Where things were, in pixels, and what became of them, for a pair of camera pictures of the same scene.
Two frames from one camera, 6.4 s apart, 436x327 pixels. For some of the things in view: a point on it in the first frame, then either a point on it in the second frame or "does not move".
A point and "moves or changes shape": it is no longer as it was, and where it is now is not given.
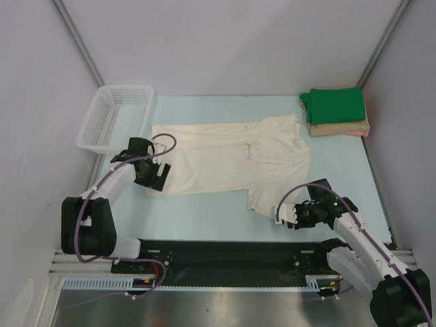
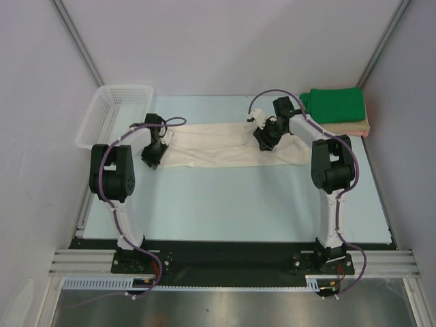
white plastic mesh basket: [118, 114] does not move
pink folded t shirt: [365, 133] does not move
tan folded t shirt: [318, 129] does not move
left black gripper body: [149, 178] -> [152, 154]
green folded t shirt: [334, 105] does not move
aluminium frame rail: [60, 265] does not move
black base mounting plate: [227, 262] does not move
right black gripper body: [300, 214] -> [263, 138]
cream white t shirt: [267, 158] moves or changes shape
